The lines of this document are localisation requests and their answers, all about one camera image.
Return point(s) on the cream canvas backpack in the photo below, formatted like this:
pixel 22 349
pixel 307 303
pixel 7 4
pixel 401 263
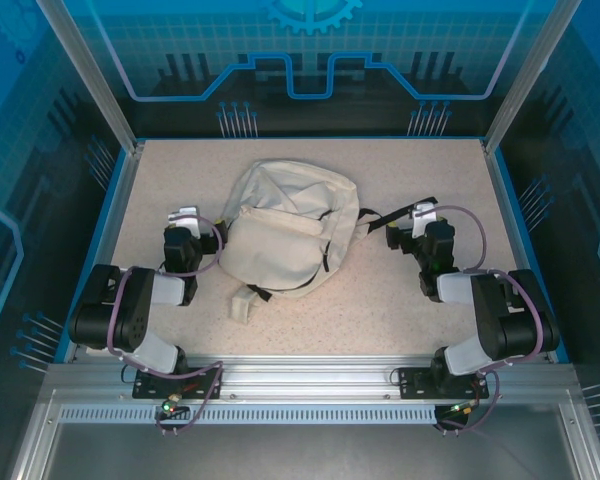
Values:
pixel 280 240

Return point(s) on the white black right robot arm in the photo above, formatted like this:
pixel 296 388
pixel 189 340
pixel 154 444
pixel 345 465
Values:
pixel 505 325

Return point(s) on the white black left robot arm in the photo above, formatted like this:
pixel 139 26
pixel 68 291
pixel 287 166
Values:
pixel 135 320

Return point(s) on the blue printed right side panel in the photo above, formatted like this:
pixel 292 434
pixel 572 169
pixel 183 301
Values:
pixel 570 175

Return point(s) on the blue printed panel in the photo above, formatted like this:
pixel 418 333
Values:
pixel 570 175
pixel 30 175
pixel 300 50

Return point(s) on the small green-lit connector board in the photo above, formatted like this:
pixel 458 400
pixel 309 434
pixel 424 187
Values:
pixel 170 404
pixel 460 409

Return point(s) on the blue printed left side panel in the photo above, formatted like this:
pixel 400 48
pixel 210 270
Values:
pixel 30 175

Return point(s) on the blue printed back panel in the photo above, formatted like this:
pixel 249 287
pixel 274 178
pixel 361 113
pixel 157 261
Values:
pixel 300 50

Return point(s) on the grey metal front tray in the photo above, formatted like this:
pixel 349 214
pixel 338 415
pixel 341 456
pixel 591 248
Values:
pixel 305 450

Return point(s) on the left table side rail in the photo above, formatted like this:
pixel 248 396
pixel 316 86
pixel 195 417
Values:
pixel 120 200

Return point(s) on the table side rail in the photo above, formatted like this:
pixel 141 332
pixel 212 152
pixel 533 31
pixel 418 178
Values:
pixel 120 200
pixel 509 200

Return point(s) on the right table side rail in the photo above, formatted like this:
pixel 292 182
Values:
pixel 509 200

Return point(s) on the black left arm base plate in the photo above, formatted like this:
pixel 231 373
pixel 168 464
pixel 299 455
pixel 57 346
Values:
pixel 147 387

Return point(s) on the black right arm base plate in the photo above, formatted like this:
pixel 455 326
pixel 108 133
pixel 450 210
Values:
pixel 410 385

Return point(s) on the aluminium front frame rail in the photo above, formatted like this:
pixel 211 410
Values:
pixel 305 380

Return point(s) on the aluminium right frame post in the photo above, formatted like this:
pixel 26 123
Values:
pixel 522 85

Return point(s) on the aluminium frame post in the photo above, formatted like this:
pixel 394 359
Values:
pixel 97 85
pixel 522 85

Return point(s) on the aluminium left frame post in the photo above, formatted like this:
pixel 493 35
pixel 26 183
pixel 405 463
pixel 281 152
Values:
pixel 97 85

